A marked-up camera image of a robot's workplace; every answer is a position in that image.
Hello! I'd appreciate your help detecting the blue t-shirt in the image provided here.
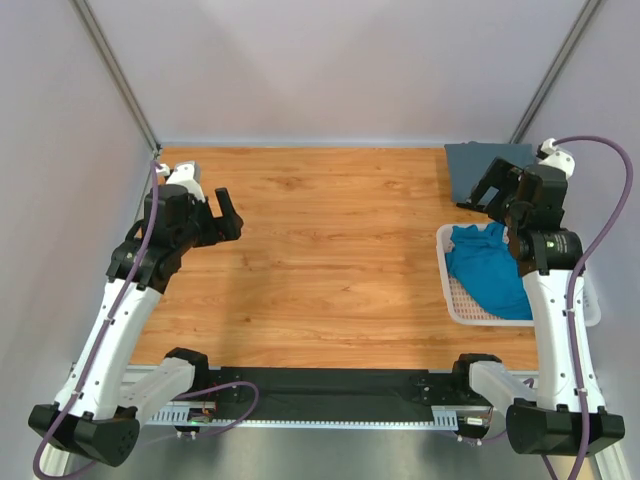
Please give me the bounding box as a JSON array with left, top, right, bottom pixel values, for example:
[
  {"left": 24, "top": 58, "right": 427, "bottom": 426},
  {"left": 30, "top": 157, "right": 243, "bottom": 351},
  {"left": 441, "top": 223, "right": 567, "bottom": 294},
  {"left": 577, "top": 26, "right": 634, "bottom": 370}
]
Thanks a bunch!
[{"left": 445, "top": 222, "right": 533, "bottom": 320}]

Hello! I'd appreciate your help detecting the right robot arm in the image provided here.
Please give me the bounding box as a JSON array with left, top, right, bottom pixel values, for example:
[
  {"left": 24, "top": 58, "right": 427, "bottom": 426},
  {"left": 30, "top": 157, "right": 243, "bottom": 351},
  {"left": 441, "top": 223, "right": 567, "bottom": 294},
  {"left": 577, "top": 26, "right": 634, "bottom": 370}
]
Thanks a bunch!
[{"left": 450, "top": 157, "right": 625, "bottom": 459}]

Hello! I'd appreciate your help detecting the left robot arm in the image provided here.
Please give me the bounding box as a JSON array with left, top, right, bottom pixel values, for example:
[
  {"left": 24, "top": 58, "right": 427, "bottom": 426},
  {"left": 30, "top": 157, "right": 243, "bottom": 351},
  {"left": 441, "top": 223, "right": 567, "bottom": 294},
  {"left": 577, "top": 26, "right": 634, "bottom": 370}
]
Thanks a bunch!
[{"left": 28, "top": 184, "right": 243, "bottom": 467}]

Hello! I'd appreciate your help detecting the folded grey t-shirt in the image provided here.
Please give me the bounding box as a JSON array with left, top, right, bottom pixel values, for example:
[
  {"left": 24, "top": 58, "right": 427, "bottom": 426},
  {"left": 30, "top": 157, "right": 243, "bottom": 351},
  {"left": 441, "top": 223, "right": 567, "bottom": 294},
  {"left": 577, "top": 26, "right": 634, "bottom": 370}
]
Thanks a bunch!
[{"left": 444, "top": 141, "right": 534, "bottom": 203}]

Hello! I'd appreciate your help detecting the white plastic basket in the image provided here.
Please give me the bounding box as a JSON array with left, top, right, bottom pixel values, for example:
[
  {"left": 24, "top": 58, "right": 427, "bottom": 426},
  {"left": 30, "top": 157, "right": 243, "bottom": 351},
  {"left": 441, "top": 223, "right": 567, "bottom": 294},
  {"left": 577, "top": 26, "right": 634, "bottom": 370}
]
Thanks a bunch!
[{"left": 436, "top": 223, "right": 602, "bottom": 327}]

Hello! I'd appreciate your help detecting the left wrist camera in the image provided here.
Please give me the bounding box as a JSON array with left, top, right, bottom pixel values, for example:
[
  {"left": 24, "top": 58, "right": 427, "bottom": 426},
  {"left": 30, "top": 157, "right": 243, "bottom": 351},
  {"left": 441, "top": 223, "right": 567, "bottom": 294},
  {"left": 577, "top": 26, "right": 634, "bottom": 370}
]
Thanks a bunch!
[{"left": 155, "top": 161, "right": 206, "bottom": 202}]

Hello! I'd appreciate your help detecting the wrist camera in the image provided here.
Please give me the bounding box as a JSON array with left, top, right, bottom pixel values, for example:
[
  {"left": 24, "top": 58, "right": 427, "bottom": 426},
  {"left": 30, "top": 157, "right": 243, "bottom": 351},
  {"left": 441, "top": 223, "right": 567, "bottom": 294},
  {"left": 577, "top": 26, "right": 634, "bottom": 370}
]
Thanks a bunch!
[
  {"left": 536, "top": 138, "right": 576, "bottom": 180},
  {"left": 155, "top": 161, "right": 206, "bottom": 202}
]

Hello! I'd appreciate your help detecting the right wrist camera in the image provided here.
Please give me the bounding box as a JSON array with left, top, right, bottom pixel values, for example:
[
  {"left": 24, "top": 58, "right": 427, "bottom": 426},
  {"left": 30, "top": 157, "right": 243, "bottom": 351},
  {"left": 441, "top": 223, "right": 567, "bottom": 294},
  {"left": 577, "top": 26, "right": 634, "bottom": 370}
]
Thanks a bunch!
[{"left": 536, "top": 138, "right": 576, "bottom": 180}]

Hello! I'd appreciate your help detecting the right frame post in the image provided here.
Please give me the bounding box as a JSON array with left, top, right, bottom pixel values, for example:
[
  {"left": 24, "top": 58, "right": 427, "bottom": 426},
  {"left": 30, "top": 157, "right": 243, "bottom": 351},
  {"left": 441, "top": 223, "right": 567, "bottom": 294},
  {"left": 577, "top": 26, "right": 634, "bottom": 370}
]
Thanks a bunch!
[{"left": 509, "top": 0, "right": 604, "bottom": 144}]

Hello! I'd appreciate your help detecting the frame post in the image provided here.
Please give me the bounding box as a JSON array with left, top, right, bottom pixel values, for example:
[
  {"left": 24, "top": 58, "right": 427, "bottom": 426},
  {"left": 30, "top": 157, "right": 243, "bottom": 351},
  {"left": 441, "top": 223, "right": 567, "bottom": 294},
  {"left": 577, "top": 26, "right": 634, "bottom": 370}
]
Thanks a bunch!
[
  {"left": 70, "top": 0, "right": 161, "bottom": 155},
  {"left": 509, "top": 0, "right": 604, "bottom": 144}
]

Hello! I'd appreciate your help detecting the left frame post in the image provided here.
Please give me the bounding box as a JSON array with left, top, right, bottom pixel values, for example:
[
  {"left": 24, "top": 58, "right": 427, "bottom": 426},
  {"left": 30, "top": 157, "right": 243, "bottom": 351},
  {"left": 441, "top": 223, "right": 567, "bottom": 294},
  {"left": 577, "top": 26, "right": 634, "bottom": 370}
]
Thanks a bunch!
[{"left": 70, "top": 0, "right": 161, "bottom": 155}]

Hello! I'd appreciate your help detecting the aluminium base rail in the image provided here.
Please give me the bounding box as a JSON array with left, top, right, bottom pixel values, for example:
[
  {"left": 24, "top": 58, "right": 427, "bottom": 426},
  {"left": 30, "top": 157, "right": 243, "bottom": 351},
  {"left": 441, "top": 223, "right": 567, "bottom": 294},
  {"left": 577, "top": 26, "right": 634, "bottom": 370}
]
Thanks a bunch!
[{"left": 28, "top": 348, "right": 625, "bottom": 466}]

